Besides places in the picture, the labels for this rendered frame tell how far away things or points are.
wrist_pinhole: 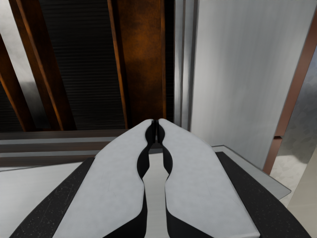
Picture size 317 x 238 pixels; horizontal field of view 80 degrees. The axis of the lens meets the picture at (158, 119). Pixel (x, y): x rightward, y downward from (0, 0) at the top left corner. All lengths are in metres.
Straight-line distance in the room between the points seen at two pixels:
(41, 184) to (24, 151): 0.05
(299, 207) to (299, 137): 1.67
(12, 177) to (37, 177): 0.03
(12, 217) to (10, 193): 0.05
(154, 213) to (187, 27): 0.24
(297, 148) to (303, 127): 0.06
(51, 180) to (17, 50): 0.21
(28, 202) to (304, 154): 0.57
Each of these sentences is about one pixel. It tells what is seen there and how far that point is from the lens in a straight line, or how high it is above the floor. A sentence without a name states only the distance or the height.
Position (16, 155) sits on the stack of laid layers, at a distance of 0.30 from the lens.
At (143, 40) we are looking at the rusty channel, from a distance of 0.36.
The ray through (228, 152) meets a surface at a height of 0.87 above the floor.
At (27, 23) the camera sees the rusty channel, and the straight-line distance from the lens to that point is 0.36.
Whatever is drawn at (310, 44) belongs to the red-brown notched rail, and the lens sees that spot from 0.26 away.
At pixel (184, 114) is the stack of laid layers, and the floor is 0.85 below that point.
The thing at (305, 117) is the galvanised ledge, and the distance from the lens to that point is 0.52.
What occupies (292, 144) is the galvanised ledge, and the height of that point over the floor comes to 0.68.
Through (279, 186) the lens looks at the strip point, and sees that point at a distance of 0.30.
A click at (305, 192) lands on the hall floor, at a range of 2.04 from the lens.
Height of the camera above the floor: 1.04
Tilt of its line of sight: 60 degrees down
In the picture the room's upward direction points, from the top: 180 degrees clockwise
